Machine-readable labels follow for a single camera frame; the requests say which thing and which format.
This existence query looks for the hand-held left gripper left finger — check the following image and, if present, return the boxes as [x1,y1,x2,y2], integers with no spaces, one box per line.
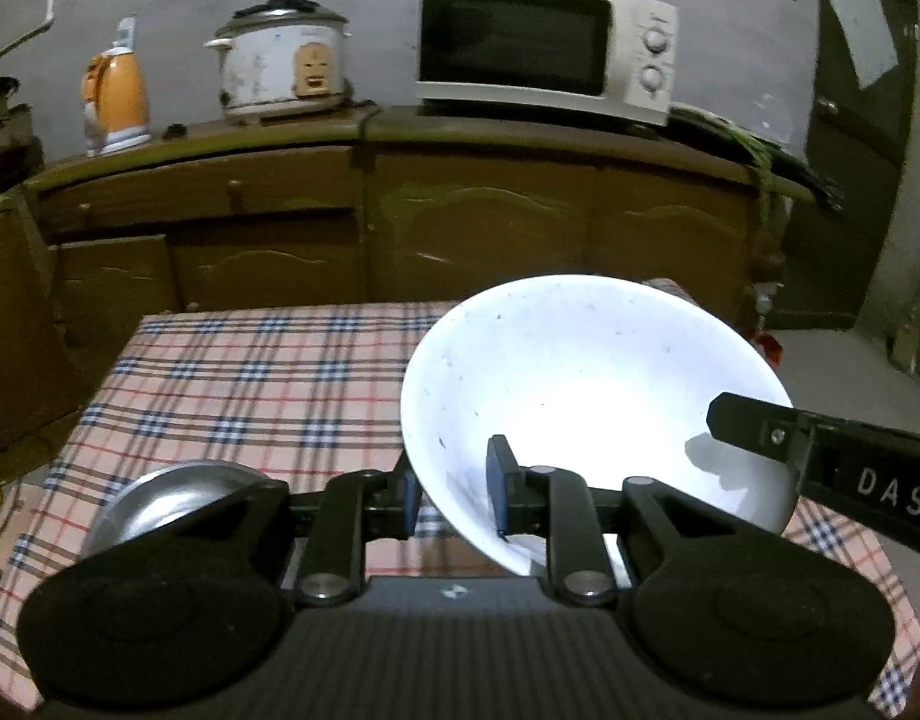
[167,468,424,611]

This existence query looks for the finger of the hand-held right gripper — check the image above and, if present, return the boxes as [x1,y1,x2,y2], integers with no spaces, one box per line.
[707,391,818,478]

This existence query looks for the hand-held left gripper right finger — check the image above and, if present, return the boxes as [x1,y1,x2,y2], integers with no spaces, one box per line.
[486,434,732,609]

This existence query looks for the white bowl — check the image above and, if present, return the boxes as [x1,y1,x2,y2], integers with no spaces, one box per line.
[400,274,798,579]

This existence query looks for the large steel bowl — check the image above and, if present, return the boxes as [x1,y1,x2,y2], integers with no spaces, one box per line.
[80,460,282,557]

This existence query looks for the plaid tablecloth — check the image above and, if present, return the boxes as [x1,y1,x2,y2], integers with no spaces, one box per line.
[0,277,920,720]

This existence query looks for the dark door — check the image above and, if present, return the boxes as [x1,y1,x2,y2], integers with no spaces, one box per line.
[775,0,920,332]

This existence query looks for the wooden cabinet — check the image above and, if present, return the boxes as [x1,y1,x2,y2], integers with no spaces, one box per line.
[0,101,822,467]

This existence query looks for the green onions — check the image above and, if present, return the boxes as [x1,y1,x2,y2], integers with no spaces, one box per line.
[670,105,845,209]

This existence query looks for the paper sheet on door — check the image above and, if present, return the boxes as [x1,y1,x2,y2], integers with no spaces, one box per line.
[827,0,900,88]

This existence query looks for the white microwave oven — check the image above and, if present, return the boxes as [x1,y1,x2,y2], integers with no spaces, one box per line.
[416,0,681,128]

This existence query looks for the white rice cooker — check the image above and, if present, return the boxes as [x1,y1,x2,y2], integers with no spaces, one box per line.
[203,1,351,122]

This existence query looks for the orange electric kettle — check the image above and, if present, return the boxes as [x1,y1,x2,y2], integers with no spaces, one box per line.
[80,17,154,158]

